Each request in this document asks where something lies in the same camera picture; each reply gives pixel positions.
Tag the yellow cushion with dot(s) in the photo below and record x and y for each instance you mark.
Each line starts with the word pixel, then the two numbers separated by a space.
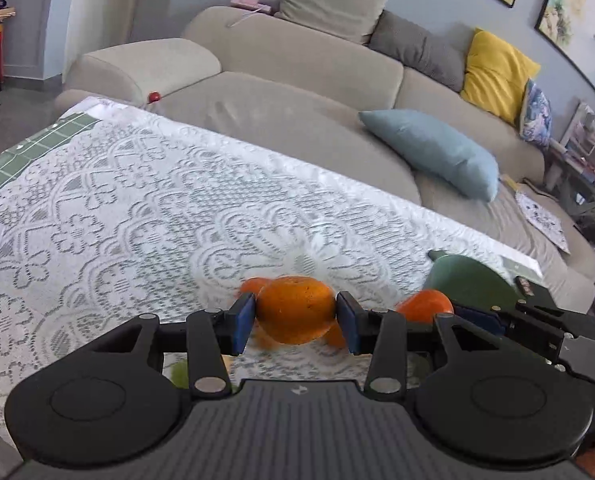
pixel 497 75

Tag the red bottle cap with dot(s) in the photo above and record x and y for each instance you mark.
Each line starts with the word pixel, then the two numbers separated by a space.
pixel 154 96

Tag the light blue cushion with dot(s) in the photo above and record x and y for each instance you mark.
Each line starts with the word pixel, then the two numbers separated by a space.
pixel 432 152

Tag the pink flat box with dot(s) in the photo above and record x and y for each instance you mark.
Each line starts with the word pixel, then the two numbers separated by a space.
pixel 250 4

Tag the floral patterned paper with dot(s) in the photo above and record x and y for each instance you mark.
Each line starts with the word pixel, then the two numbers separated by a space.
pixel 542 217

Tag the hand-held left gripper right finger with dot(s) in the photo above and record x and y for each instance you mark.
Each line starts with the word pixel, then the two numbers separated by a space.
pixel 351 327

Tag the grey cushion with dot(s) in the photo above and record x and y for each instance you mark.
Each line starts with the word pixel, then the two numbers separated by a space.
pixel 417 47

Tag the green plate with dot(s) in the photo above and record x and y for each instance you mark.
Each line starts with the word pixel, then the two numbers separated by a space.
pixel 470 280

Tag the small black box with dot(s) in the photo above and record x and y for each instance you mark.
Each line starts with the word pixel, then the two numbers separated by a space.
pixel 525 286

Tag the blue patterned cushion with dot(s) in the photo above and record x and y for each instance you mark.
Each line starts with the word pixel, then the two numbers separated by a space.
pixel 537 115

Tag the beige sofa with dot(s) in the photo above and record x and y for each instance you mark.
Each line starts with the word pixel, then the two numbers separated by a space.
pixel 287 105

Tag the green checked cloth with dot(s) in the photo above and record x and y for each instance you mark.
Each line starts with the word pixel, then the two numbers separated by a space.
pixel 42 145

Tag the small green fruit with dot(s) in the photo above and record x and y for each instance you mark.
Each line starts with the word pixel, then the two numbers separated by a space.
pixel 180 376

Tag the white door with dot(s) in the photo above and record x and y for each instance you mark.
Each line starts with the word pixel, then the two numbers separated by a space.
pixel 112 5

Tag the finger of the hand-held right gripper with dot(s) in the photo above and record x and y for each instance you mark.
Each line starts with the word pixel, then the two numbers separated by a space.
pixel 477 318
pixel 562 317

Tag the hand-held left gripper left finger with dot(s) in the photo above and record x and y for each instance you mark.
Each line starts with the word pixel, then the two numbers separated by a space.
pixel 243 324

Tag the white lace tablecloth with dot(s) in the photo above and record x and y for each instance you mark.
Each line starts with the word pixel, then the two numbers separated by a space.
pixel 152 210

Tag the cluttered side table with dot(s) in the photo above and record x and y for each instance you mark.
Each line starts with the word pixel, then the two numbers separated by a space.
pixel 585 170

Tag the large orange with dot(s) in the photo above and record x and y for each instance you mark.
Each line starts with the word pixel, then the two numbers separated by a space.
pixel 295 312

